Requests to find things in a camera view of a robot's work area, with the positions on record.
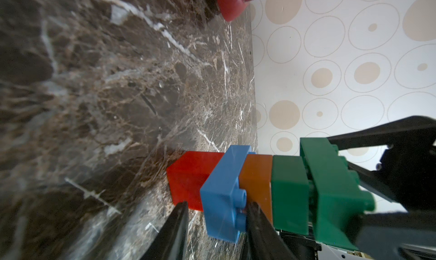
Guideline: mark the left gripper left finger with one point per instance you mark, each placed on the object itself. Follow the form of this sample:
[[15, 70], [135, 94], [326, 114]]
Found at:
[[171, 241]]

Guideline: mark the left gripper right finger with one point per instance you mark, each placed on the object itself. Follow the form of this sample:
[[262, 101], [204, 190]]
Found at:
[[262, 241]]

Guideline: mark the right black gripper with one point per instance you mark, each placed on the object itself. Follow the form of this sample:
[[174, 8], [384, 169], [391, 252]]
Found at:
[[405, 174]]

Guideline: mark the light blue 2x4 lego brick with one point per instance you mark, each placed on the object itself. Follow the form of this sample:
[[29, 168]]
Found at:
[[222, 198]]

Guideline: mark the green 2x4 lego brick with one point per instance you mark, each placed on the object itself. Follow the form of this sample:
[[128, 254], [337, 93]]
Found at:
[[338, 195]]

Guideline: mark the green 2x2 lego brick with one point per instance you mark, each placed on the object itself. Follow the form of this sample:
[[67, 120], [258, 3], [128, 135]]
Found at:
[[290, 192]]

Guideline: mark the orange 2x2 lego brick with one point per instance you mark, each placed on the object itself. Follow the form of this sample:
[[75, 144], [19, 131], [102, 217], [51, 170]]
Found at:
[[255, 179]]

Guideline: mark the red 2x2 lego brick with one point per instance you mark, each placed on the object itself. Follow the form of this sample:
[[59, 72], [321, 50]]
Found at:
[[188, 174]]

